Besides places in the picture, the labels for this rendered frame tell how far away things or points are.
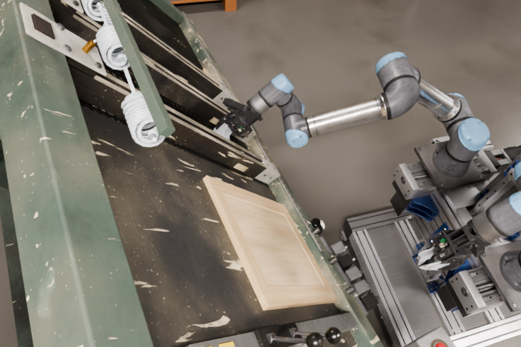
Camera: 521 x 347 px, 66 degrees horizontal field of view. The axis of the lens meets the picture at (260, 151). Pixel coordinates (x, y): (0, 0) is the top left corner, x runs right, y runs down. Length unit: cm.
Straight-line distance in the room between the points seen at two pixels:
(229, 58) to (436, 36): 205
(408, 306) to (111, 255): 203
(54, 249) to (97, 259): 6
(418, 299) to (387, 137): 131
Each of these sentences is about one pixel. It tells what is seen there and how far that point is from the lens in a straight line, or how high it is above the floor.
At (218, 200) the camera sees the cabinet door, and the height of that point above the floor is 134.
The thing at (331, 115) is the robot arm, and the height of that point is 138.
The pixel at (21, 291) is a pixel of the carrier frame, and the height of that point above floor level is 18.
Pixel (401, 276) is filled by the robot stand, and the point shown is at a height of 21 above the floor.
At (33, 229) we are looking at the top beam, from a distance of 67.
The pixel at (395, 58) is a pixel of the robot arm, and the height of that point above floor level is 150.
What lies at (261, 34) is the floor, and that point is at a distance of 391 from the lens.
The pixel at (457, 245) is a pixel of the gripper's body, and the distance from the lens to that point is 115.
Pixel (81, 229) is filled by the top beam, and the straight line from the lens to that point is 63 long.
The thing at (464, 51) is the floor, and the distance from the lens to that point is 439.
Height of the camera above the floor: 242
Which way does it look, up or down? 54 degrees down
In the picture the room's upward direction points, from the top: 7 degrees clockwise
